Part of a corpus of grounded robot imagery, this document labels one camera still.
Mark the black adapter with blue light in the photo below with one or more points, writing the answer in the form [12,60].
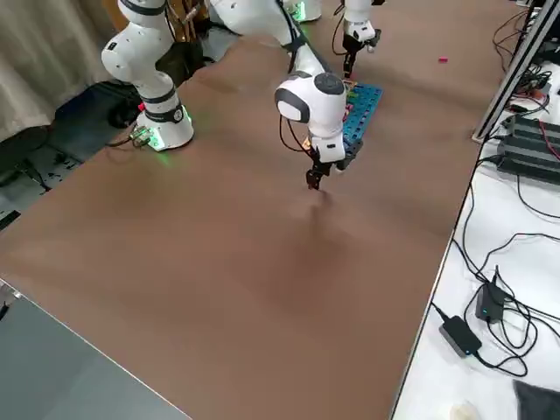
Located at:
[490,304]

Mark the black finned power supply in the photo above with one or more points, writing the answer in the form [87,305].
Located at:
[534,135]

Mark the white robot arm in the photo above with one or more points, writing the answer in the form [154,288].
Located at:
[162,122]
[356,26]

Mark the black power brick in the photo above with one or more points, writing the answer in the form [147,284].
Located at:
[459,334]

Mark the colourful wooden toy board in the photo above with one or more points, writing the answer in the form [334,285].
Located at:
[365,105]

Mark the grey cloth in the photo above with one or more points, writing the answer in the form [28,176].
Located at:
[538,402]

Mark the cream round object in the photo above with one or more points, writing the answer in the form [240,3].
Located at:
[464,411]

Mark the aluminium frame post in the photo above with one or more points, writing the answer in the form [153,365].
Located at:
[509,79]

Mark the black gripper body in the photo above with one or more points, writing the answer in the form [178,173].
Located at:
[352,46]
[318,166]

